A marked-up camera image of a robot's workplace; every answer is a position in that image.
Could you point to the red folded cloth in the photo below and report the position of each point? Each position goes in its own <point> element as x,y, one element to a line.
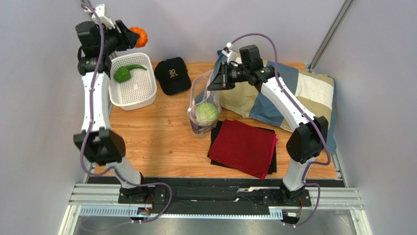
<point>245,148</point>

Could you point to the right corner aluminium post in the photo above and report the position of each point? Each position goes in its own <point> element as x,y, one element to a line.
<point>333,29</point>

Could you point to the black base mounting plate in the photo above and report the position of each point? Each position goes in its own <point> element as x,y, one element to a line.
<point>213,196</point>

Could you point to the left corner aluminium post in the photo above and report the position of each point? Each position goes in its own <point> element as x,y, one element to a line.
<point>98,28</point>

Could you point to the green toy cabbage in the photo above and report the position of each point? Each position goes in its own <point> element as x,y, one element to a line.
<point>206,114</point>

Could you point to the white plastic basket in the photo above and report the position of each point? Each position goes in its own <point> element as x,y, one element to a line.
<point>140,90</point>

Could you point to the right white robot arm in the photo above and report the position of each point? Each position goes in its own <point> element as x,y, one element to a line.
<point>309,132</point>

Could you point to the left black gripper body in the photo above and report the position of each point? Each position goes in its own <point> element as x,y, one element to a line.
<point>113,41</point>

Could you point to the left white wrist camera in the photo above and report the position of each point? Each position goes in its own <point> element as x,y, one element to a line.
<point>101,11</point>

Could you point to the checked blue beige pillow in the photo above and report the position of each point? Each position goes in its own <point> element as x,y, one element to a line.
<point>314,91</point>

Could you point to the green toy bell pepper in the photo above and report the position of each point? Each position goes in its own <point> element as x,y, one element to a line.
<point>122,74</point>

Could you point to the aluminium frame rail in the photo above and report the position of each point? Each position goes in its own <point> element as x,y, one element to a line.
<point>94,209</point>

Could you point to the clear zip top bag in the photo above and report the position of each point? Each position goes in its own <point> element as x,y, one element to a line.
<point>200,94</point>

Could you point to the corner aluminium post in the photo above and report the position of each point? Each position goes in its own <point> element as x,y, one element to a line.
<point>333,29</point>
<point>98,28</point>

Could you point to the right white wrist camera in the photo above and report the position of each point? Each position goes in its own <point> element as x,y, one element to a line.
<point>229,53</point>

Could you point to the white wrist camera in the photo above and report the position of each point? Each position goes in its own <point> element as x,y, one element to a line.
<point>229,53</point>
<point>101,11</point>

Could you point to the green toy chili pepper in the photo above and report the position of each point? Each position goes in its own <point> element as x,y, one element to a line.
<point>133,67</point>

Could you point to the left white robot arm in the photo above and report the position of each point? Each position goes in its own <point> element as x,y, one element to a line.
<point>97,142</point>

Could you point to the purple toy eggplant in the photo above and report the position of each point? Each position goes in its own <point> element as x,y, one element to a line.
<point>197,129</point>

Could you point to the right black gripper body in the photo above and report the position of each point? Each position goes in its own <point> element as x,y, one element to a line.
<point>225,75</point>

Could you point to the black baseball cap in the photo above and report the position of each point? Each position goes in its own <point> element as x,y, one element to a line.
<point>172,75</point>

